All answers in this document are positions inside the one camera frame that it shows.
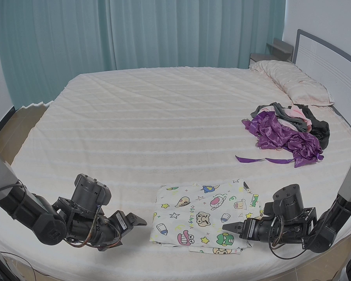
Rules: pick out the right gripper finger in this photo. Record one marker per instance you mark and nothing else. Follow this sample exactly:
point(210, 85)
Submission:
point(234, 227)

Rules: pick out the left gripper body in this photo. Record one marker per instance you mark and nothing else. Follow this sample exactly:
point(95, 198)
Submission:
point(122, 224)

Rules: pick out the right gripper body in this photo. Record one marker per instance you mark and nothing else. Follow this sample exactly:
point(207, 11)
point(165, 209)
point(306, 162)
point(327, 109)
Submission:
point(253, 229)

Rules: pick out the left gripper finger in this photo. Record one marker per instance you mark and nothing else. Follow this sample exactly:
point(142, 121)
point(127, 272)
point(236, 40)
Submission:
point(137, 220)

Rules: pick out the white printed pyjama top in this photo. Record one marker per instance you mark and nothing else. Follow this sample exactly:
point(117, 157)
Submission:
point(204, 215)

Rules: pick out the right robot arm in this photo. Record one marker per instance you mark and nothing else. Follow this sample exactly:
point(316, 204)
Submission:
point(304, 224)

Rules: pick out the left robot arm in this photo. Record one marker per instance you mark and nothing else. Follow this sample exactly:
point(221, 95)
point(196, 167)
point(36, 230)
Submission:
point(46, 221)

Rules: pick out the purple satin garment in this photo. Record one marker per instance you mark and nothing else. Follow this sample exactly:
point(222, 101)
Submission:
point(278, 133)

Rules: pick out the bed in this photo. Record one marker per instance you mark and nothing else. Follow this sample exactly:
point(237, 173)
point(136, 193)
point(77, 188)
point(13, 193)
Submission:
point(149, 113)

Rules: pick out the black garment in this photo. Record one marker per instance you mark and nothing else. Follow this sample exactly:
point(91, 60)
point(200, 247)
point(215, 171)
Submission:
point(321, 130)

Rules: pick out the grey garment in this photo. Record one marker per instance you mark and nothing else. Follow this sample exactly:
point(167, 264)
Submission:
point(279, 108)

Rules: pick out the pink garment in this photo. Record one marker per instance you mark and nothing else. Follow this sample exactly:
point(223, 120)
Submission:
point(297, 113)

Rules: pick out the cream pillow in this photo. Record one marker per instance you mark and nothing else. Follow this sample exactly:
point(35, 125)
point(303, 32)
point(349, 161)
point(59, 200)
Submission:
point(298, 83)

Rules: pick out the grey bedside table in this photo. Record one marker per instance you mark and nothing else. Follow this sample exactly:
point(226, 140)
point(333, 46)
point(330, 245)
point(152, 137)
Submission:
point(275, 53)

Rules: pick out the blue-green curtain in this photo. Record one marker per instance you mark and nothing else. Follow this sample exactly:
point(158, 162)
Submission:
point(52, 39)
point(193, 25)

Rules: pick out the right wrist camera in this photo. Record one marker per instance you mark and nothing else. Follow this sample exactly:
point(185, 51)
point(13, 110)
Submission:
point(268, 209)

